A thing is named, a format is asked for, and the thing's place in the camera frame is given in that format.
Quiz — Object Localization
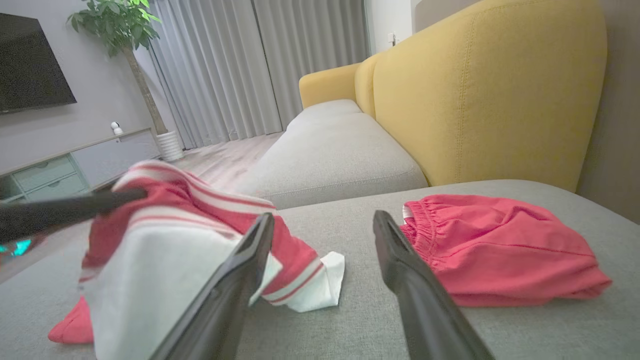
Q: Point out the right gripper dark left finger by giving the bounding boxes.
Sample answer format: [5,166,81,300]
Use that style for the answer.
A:
[149,212,276,360]

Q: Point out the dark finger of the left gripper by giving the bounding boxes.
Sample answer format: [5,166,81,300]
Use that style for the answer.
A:
[0,187,149,245]

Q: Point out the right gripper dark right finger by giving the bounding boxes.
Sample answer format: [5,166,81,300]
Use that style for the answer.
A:
[372,210,497,360]

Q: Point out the red white sports jersey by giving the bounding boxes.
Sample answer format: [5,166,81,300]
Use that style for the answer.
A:
[47,160,346,360]

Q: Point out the red white sports shorts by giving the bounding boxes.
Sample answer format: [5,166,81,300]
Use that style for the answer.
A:
[400,195,613,308]

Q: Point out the grey low television cabinet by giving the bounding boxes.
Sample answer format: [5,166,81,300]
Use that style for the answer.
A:
[0,127,161,203]

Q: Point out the grey sofa seat cushion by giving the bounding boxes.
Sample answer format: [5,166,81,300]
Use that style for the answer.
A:
[235,99,429,210]
[0,179,640,360]

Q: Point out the white ribbed plant pot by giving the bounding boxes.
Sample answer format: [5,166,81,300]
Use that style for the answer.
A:
[155,130,185,162]

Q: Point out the black flat television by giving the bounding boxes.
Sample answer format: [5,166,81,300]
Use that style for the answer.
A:
[0,12,78,116]

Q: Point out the green leafy plant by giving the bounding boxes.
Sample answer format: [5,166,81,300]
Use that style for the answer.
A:
[66,0,168,136]

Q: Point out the grey pleated curtain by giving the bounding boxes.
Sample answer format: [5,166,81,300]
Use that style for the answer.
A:
[145,0,373,150]

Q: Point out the yellow sofa backrest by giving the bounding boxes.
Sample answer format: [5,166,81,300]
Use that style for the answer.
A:
[354,0,608,193]

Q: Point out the yellow sofa armrest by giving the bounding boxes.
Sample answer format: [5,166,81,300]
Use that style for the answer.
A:
[299,62,363,110]

